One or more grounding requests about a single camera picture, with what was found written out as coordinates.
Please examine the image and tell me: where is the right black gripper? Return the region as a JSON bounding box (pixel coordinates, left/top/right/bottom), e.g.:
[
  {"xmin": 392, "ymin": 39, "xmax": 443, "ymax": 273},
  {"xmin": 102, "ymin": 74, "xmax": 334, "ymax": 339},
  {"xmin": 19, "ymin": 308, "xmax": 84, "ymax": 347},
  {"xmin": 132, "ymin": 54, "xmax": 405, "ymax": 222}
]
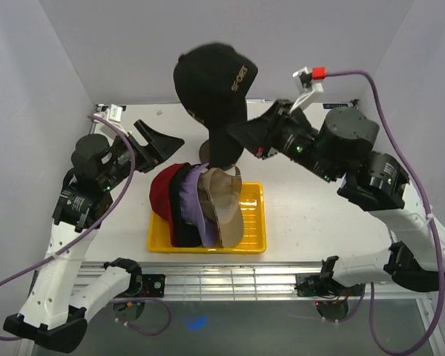
[{"xmin": 225, "ymin": 100, "xmax": 338, "ymax": 185}]

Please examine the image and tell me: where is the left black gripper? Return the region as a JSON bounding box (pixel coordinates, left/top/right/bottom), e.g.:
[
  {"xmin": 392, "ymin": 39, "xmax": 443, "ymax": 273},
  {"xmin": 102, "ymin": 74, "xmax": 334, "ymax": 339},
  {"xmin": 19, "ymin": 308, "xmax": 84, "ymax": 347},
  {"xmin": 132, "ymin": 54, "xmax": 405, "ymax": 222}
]
[{"xmin": 99, "ymin": 119, "xmax": 183, "ymax": 191}]

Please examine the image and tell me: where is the purple LA cap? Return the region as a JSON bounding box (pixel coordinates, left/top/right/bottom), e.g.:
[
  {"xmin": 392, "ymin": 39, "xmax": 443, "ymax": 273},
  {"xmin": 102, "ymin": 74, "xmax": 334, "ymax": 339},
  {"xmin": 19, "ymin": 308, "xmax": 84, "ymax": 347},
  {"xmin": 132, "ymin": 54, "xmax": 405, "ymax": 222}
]
[{"xmin": 179, "ymin": 164, "xmax": 218, "ymax": 248}]

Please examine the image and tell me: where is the beige R cap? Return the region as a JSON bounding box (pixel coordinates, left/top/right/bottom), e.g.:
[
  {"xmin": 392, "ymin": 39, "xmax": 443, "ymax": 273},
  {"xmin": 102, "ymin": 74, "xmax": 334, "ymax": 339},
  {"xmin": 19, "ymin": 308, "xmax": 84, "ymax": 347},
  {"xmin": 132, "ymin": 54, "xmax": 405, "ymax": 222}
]
[{"xmin": 197, "ymin": 166, "xmax": 244, "ymax": 248}]

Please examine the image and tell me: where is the black R sport cap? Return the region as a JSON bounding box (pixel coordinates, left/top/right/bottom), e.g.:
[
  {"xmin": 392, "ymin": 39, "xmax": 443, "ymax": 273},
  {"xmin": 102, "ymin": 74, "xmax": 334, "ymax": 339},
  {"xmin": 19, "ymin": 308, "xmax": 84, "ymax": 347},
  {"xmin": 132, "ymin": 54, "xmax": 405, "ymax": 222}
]
[{"xmin": 173, "ymin": 42, "xmax": 258, "ymax": 168}]

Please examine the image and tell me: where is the black cap red trim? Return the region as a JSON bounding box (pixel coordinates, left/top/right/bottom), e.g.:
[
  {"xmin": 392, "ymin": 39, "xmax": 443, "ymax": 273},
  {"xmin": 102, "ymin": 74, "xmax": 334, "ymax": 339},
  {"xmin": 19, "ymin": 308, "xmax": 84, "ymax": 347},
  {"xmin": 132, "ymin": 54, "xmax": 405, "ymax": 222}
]
[{"xmin": 169, "ymin": 163, "xmax": 202, "ymax": 248}]

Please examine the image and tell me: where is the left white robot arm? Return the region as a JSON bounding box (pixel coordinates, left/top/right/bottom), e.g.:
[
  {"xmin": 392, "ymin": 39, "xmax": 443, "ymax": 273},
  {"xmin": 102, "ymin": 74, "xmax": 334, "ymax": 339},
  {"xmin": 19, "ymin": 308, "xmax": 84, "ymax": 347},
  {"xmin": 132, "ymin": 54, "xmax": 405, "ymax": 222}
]
[{"xmin": 3, "ymin": 120, "xmax": 185, "ymax": 353}]

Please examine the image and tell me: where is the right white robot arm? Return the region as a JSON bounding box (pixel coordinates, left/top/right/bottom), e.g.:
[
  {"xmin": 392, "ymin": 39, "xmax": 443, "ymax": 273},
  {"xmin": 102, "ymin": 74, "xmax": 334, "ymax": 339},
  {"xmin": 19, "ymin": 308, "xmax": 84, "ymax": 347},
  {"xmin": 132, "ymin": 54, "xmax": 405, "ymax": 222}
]
[{"xmin": 228, "ymin": 100, "xmax": 445, "ymax": 296}]

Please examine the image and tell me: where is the dark wooden mannequin stand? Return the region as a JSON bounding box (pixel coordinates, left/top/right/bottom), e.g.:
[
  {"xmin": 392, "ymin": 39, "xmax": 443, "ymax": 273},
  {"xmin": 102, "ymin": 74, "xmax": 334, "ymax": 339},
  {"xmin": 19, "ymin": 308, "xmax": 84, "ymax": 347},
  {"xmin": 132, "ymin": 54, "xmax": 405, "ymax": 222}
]
[{"xmin": 199, "ymin": 139, "xmax": 243, "ymax": 171}]

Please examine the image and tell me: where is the yellow plastic tray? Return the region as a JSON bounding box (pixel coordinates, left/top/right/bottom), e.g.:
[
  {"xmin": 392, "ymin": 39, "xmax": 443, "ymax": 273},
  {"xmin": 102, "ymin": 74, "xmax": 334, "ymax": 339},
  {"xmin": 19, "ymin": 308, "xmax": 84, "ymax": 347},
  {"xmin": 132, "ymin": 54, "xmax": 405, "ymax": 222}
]
[{"xmin": 147, "ymin": 182, "xmax": 267, "ymax": 254}]

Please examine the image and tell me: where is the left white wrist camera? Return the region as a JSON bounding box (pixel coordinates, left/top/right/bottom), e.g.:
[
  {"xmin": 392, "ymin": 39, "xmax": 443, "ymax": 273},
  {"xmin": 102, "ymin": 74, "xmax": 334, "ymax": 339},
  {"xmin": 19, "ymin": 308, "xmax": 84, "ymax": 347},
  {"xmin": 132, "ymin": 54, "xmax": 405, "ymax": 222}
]
[{"xmin": 94, "ymin": 104, "xmax": 128, "ymax": 135}]

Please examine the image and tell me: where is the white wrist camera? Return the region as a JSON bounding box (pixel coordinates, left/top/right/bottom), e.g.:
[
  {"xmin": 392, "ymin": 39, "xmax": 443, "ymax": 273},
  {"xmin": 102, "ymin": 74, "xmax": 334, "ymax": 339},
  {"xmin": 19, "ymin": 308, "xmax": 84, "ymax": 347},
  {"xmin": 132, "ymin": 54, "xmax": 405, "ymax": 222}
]
[
  {"xmin": 94, "ymin": 104, "xmax": 128, "ymax": 135},
  {"xmin": 290, "ymin": 67, "xmax": 326, "ymax": 113}
]

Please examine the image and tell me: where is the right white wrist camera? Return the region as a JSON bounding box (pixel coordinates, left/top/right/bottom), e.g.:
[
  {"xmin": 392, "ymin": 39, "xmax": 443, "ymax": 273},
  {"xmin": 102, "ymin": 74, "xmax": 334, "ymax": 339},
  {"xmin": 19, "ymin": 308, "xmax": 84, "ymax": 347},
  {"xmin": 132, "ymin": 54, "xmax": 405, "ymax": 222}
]
[{"xmin": 290, "ymin": 67, "xmax": 326, "ymax": 113}]

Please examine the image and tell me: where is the aluminium frame rail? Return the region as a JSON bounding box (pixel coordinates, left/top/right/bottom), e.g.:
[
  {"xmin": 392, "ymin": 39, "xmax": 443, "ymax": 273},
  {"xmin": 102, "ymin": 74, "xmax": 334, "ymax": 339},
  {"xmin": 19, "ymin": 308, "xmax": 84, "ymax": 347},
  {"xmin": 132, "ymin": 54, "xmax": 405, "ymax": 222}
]
[{"xmin": 28, "ymin": 102, "xmax": 431, "ymax": 302}]

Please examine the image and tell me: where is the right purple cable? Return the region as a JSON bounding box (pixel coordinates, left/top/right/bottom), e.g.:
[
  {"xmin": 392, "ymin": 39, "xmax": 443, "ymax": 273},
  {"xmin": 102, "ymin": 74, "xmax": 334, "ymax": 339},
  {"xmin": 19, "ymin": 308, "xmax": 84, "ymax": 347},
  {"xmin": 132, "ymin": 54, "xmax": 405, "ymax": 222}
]
[{"xmin": 285, "ymin": 68, "xmax": 445, "ymax": 355}]

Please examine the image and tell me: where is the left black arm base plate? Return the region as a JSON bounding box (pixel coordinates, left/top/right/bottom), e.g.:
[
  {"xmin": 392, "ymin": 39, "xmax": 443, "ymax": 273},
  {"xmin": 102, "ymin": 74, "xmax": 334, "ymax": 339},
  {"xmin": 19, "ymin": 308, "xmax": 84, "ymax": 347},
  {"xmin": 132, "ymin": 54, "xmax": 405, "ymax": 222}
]
[{"xmin": 124, "ymin": 274, "xmax": 166, "ymax": 297}]

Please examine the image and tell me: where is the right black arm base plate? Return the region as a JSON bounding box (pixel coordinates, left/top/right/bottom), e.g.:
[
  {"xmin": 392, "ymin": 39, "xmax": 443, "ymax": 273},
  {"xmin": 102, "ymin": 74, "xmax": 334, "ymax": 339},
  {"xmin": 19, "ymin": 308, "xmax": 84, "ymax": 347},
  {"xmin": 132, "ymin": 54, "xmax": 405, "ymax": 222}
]
[{"xmin": 294, "ymin": 274, "xmax": 359, "ymax": 299}]

